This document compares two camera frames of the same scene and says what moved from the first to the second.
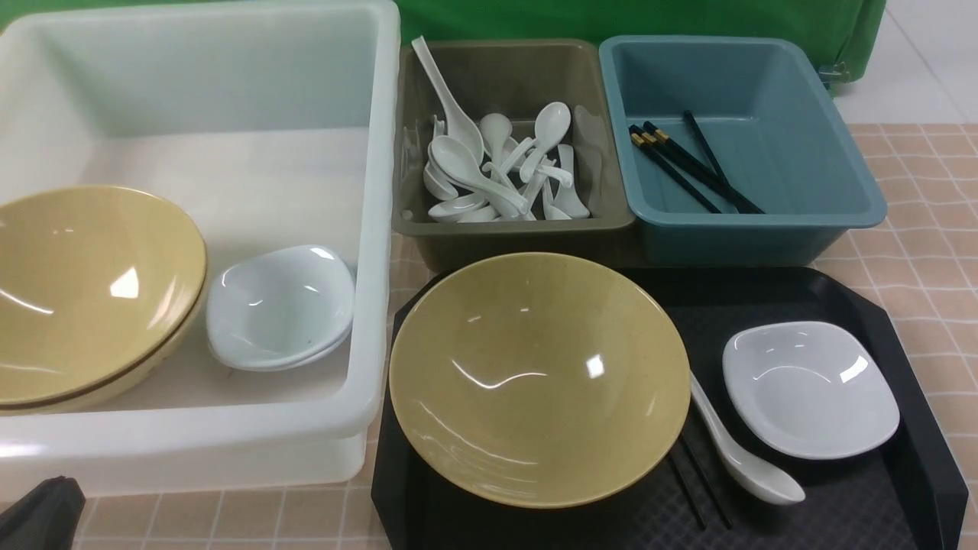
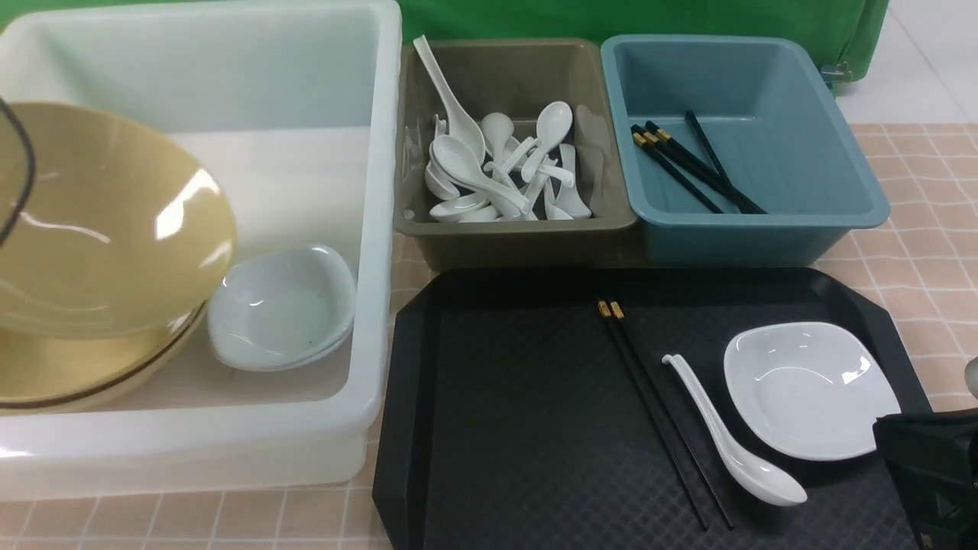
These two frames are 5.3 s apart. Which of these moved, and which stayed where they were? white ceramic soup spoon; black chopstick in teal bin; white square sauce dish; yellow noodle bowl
Moved: yellow noodle bowl
Stayed: white square sauce dish; black chopstick in teal bin; white ceramic soup spoon
